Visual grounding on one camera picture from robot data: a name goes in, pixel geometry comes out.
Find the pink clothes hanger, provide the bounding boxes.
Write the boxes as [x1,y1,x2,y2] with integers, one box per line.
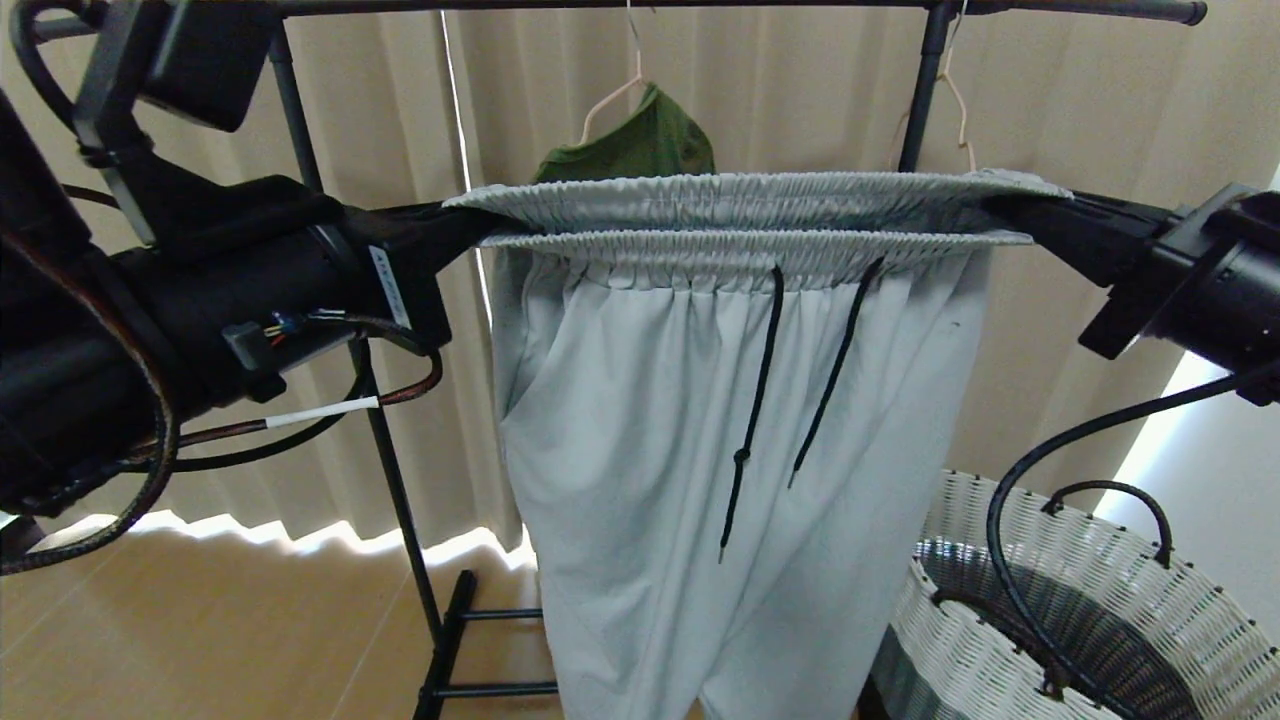
[888,8,980,174]
[579,0,653,147]

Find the beige curtain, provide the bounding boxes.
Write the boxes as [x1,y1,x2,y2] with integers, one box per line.
[0,0,1280,551]

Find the green printed shirt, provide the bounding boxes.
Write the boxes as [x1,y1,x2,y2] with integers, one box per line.
[533,83,718,187]

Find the pale grey garment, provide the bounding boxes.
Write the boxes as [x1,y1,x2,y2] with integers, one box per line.
[443,170,1074,720]

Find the white laundry basket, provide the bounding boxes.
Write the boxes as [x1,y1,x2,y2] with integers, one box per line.
[870,470,1280,720]

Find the black clothes rack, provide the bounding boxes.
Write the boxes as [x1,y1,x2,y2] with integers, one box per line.
[30,0,1209,720]

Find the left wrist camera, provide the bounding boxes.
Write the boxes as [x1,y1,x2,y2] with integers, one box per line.
[75,0,277,247]

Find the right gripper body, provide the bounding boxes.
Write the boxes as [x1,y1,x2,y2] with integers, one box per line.
[1078,183,1280,379]

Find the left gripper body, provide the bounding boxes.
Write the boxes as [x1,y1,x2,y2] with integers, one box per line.
[105,178,453,413]

